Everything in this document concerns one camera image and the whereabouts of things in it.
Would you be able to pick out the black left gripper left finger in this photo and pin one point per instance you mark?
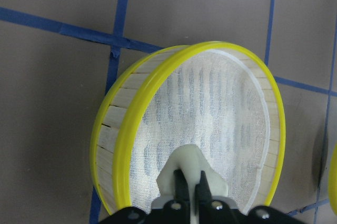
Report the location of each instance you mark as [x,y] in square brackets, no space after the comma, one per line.
[181,190]

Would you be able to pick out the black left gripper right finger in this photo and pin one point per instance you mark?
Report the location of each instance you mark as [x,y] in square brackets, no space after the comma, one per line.
[202,191]

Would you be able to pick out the pale cream bun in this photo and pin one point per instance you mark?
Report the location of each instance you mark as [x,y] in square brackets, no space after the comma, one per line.
[190,160]

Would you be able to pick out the yellow bamboo steamer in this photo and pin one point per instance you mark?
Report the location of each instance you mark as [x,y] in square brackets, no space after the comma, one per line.
[332,181]
[216,95]

